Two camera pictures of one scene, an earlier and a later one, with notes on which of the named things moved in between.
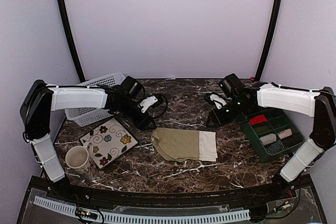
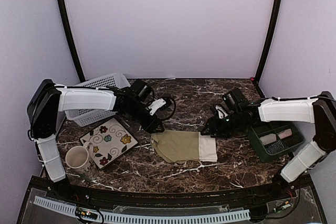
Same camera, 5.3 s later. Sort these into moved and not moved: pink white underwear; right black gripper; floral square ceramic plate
Moved: right black gripper
Not moved: pink white underwear; floral square ceramic plate
